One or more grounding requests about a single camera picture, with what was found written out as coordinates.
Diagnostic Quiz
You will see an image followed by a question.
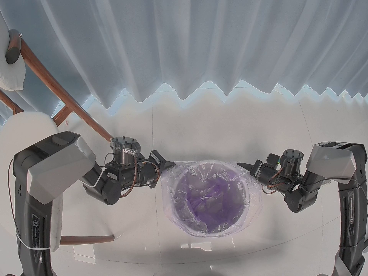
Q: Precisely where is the white trash bin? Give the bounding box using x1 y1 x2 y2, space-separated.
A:
172 165 250 236

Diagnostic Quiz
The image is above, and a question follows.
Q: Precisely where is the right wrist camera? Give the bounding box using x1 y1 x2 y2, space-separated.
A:
265 153 282 167

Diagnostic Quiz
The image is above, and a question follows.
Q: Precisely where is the white curtain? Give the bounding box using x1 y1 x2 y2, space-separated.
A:
0 0 368 127

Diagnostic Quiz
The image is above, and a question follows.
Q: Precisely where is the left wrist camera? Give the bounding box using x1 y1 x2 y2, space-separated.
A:
149 149 167 170

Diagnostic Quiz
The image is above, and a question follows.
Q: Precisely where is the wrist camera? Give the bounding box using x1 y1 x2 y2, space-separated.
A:
149 149 167 170
265 153 282 167

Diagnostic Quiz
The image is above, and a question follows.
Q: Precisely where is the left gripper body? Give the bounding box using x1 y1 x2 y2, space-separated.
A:
118 161 166 190

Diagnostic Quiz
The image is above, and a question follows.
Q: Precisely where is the purple plastic bag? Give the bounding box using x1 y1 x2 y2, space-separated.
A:
160 160 263 237

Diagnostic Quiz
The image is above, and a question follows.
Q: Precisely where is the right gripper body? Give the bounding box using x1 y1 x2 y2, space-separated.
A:
250 159 291 190

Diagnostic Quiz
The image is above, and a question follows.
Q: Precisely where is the white cushioned wooden chair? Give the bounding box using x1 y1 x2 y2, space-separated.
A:
0 9 115 254

